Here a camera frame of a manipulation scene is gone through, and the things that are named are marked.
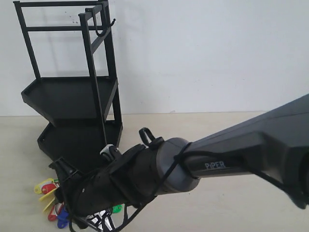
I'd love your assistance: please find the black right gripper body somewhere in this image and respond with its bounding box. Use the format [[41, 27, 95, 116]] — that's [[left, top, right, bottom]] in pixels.
[[56, 144, 159, 229]]

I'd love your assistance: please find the bunch of coloured key tags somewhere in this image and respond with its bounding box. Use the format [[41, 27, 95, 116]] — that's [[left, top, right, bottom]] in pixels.
[[34, 178, 122, 231]]

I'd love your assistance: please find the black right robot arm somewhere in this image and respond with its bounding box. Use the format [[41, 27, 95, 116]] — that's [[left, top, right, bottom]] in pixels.
[[50, 95, 309, 232]]

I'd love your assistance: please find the black metal shelf rack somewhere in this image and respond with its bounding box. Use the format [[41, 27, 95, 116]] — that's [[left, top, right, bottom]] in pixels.
[[14, 0, 123, 171]]

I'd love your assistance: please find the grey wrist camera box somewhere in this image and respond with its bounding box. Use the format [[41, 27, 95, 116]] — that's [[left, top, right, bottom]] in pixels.
[[99, 144, 122, 163]]

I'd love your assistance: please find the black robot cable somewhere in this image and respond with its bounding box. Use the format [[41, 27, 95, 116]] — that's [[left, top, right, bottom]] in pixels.
[[65, 127, 309, 232]]

